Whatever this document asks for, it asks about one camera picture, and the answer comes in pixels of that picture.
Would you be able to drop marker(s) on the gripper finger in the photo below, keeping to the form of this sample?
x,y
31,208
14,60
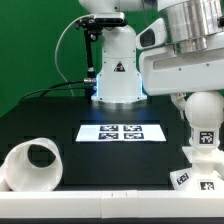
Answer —
x,y
178,99

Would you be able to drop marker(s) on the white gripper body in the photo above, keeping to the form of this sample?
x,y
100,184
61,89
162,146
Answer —
x,y
163,72

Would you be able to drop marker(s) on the white lamp base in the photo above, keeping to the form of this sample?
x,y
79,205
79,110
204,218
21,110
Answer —
x,y
205,174

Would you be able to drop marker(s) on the white lamp bulb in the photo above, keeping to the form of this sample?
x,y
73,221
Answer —
x,y
205,114

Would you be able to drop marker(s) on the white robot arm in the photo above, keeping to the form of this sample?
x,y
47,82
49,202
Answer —
x,y
183,50

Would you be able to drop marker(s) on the white lamp shade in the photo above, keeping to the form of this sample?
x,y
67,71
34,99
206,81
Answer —
x,y
23,176

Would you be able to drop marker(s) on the white marker sheet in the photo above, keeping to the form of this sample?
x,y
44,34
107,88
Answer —
x,y
120,133

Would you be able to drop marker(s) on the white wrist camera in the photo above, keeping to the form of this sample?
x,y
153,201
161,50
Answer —
x,y
153,36

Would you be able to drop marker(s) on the grey rear camera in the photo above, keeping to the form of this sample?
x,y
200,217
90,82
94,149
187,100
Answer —
x,y
109,19

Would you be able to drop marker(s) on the black camera stand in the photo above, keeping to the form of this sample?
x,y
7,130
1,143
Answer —
x,y
91,33

